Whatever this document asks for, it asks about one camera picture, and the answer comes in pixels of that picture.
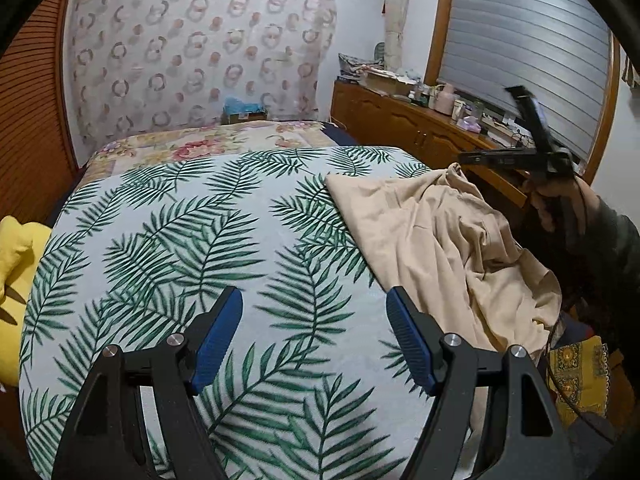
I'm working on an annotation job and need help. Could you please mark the person right hand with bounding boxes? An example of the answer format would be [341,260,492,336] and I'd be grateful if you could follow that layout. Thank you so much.
[529,176,600,235]

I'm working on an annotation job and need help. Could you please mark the circle pattern sheer curtain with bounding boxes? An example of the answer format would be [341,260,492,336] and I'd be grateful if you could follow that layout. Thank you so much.
[68,0,337,146]

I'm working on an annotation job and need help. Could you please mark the yellow plush toy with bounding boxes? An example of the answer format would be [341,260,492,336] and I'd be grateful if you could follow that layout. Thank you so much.
[0,216,51,387]

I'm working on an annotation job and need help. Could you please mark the brown louvered wardrobe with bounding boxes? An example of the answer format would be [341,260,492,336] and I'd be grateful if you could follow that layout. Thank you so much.
[1,0,80,226]

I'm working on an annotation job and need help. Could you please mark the pink thermos jug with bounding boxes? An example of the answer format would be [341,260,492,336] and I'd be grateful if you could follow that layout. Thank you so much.
[434,84,457,116]

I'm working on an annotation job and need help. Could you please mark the palm leaf print quilt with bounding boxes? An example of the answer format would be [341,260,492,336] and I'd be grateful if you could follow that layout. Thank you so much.
[20,146,430,479]

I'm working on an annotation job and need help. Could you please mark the grey window blind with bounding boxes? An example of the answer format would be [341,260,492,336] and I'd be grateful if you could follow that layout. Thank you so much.
[438,0,610,159]

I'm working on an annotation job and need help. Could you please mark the floral bed blanket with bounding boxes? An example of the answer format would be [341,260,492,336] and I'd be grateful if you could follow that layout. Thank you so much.
[80,120,336,185]

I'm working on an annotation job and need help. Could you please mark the wooden sideboard cabinet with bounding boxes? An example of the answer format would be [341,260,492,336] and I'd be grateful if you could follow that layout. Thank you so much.
[328,79,536,212]

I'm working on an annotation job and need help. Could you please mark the beige tied side curtain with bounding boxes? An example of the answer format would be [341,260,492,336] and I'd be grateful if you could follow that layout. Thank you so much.
[384,0,409,72]

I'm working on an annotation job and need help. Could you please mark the navy bed sheet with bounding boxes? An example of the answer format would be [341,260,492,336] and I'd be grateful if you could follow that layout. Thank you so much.
[321,122,358,146]

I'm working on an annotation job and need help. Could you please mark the peach printed t-shirt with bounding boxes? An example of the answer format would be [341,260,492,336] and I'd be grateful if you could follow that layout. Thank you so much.
[324,164,562,361]

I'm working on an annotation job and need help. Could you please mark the purple tissue pack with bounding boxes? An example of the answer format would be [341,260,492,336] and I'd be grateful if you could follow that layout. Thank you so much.
[457,116,482,133]

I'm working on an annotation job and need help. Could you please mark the cardboard box blue contents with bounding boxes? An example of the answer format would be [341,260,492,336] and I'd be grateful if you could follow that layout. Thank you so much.
[221,98,268,125]

